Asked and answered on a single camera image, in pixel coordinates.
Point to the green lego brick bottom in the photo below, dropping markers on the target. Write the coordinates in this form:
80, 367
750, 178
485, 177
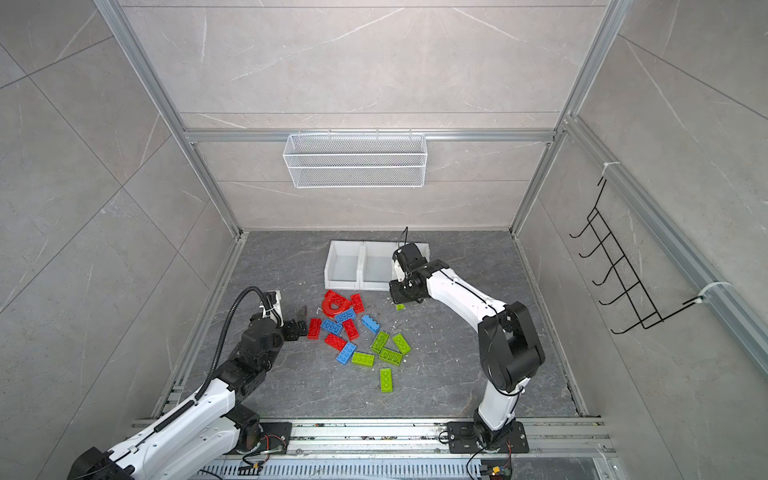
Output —
386, 380

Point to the red lego brick top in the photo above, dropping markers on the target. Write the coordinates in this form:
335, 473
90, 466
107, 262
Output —
357, 303

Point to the black wire hook rack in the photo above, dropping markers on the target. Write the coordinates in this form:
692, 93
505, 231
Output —
620, 268

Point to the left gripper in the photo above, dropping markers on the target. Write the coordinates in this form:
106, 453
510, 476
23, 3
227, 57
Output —
294, 333

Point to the white left bin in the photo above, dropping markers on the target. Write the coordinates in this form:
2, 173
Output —
343, 264

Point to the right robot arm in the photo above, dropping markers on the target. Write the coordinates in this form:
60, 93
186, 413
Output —
510, 350

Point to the red lego brick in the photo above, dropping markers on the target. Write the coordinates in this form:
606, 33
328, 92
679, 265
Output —
314, 329
350, 329
357, 303
335, 342

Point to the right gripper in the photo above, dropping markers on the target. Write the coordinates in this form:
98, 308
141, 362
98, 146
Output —
398, 297

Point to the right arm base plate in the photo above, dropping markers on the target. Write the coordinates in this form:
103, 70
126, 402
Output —
472, 437

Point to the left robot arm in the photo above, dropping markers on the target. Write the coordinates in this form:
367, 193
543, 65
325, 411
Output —
214, 419

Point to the blue lego brick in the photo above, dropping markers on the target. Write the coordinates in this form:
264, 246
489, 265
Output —
348, 314
331, 326
346, 354
371, 324

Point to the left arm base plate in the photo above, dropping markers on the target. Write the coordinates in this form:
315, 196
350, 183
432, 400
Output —
270, 437

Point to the white wire mesh basket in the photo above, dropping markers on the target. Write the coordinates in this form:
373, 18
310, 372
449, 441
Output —
356, 160

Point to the aluminium rail front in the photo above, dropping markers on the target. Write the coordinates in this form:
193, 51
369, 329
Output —
411, 438

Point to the white middle bin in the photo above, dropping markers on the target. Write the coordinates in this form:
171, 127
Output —
376, 269

